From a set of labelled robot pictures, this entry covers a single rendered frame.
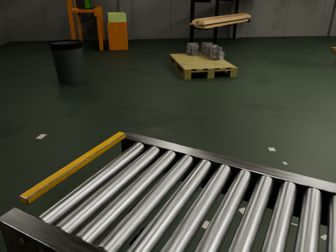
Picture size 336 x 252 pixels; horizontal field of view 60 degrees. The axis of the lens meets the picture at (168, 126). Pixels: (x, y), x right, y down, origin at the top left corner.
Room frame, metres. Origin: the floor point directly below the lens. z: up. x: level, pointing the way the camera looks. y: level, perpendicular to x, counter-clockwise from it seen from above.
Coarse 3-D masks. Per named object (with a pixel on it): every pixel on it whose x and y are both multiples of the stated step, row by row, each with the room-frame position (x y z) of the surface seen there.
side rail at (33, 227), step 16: (16, 208) 0.58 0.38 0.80; (0, 224) 0.54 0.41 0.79; (16, 224) 0.53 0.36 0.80; (32, 224) 0.53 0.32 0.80; (48, 224) 0.53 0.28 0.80; (16, 240) 0.52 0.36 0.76; (32, 240) 0.49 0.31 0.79; (48, 240) 0.48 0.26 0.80; (64, 240) 0.48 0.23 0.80; (80, 240) 0.48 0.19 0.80
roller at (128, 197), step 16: (160, 160) 0.81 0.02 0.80; (176, 160) 0.87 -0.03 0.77; (144, 176) 0.72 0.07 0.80; (160, 176) 0.77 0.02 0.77; (128, 192) 0.65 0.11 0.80; (144, 192) 0.68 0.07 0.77; (112, 208) 0.58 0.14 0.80; (128, 208) 0.61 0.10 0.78; (96, 224) 0.53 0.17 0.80; (112, 224) 0.55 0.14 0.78; (96, 240) 0.50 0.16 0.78
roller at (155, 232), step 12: (204, 168) 0.77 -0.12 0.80; (192, 180) 0.71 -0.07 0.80; (204, 180) 0.75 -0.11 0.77; (180, 192) 0.65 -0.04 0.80; (192, 192) 0.67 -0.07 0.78; (168, 204) 0.60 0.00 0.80; (180, 204) 0.61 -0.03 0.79; (156, 216) 0.56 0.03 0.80; (168, 216) 0.56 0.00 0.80; (156, 228) 0.52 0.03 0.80; (168, 228) 0.54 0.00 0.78; (144, 240) 0.48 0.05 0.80; (156, 240) 0.49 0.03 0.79
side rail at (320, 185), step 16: (128, 144) 0.97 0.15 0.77; (144, 144) 0.94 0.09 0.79; (160, 144) 0.92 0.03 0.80; (176, 144) 0.92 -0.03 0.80; (208, 160) 0.82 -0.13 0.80; (224, 160) 0.81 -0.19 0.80; (240, 160) 0.81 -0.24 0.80; (208, 176) 0.82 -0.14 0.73; (256, 176) 0.75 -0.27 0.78; (272, 176) 0.73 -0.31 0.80; (288, 176) 0.72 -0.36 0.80; (304, 176) 0.72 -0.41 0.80; (224, 192) 0.79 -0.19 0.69; (272, 192) 0.72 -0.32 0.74; (272, 208) 0.72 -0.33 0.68
